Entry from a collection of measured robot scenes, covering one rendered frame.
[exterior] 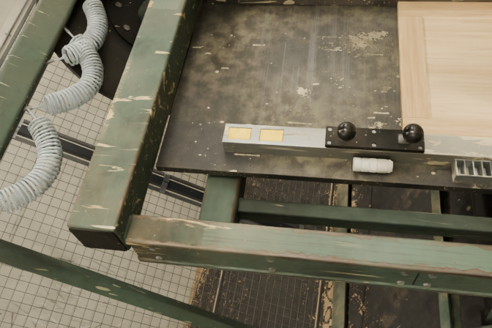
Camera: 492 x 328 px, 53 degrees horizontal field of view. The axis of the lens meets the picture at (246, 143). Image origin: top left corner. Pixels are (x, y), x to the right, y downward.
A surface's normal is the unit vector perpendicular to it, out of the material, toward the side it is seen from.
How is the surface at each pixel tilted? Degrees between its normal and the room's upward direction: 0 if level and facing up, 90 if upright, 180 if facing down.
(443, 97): 55
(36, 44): 90
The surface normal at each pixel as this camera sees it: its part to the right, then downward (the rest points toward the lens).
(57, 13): 0.48, -0.42
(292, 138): -0.11, -0.56
